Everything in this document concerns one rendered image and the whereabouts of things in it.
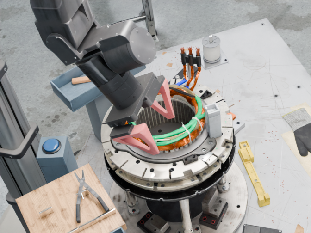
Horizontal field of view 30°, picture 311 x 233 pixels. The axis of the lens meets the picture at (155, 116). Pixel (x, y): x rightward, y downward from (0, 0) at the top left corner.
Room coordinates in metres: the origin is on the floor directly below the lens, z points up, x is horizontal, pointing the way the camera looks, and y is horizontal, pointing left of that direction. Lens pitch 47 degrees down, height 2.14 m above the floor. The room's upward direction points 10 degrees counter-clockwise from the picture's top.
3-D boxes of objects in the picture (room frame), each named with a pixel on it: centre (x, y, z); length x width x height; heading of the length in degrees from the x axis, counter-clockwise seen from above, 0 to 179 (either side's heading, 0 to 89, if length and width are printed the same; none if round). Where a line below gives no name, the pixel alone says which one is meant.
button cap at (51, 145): (0.98, 0.27, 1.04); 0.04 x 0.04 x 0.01
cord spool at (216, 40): (1.48, -0.23, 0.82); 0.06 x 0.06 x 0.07
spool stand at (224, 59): (1.48, -0.23, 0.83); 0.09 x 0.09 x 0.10; 10
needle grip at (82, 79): (1.21, 0.18, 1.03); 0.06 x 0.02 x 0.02; 88
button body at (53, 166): (0.98, 0.27, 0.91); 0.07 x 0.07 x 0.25; 80
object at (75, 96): (1.21, 0.14, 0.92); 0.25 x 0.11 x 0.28; 119
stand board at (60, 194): (0.76, 0.23, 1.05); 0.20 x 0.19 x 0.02; 21
